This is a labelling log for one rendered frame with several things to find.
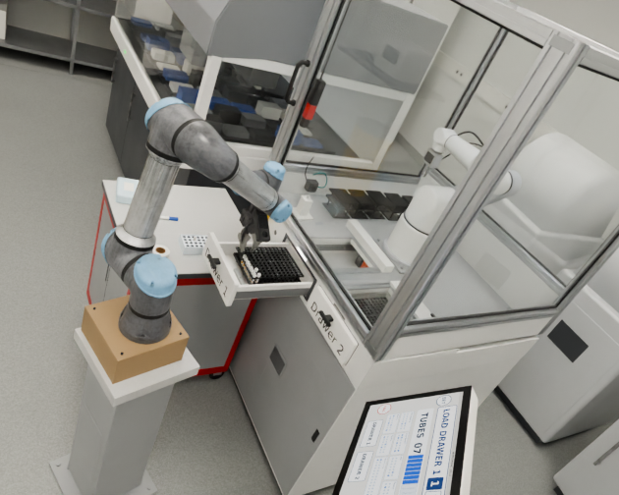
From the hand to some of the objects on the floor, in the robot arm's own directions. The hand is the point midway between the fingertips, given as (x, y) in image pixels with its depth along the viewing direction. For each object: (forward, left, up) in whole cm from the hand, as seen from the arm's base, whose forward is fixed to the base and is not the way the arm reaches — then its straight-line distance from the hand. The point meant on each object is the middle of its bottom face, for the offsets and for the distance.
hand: (248, 250), depth 187 cm
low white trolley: (+5, +39, -94) cm, 102 cm away
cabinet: (+58, -35, -96) cm, 118 cm away
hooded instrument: (+120, +131, -99) cm, 203 cm away
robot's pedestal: (-52, -6, -92) cm, 106 cm away
